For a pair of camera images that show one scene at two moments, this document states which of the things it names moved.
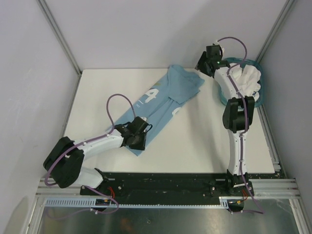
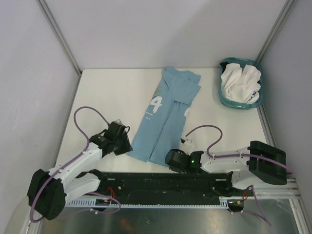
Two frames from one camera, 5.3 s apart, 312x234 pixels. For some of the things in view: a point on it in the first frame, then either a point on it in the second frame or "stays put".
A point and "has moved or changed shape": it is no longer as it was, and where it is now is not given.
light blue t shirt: (162, 100) has moved or changed shape
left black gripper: (141, 146) -> (126, 147)
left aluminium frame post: (59, 34) stays put
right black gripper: (200, 65) -> (176, 169)
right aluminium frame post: (289, 5) stays put
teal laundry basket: (224, 99) stays put
